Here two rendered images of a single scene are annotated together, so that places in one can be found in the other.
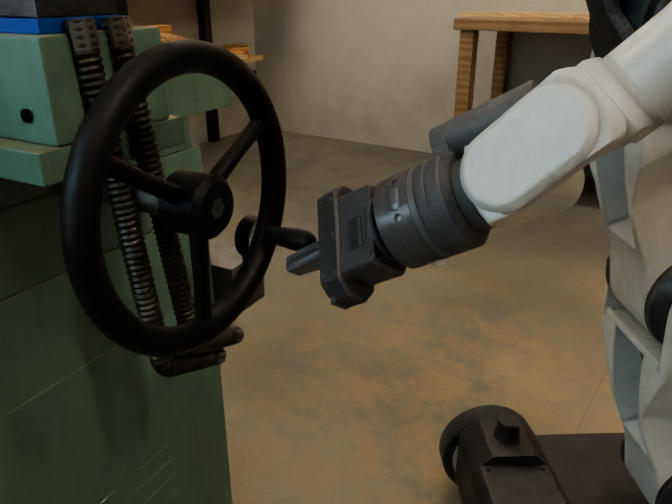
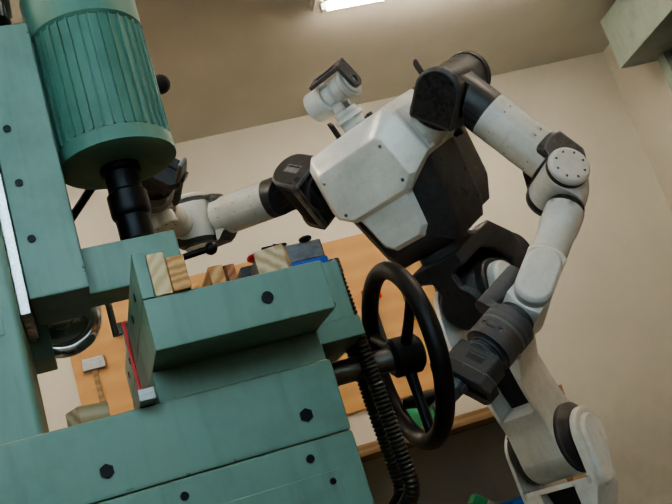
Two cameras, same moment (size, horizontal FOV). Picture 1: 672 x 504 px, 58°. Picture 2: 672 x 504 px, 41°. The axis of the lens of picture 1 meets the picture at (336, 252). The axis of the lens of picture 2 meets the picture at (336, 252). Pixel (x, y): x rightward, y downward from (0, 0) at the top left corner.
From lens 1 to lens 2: 1.26 m
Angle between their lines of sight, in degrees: 60
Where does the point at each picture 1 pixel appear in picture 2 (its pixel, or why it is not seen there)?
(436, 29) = not seen: outside the picture
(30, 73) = (332, 280)
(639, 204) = (523, 380)
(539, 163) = (549, 274)
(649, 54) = (551, 235)
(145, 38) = not seen: hidden behind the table
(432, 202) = (512, 314)
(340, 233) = (466, 363)
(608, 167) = not seen: hidden behind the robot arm
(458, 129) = (493, 292)
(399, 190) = (491, 320)
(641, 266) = (542, 420)
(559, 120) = (545, 258)
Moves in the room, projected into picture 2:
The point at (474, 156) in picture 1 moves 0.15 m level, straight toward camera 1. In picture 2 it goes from (522, 283) to (584, 249)
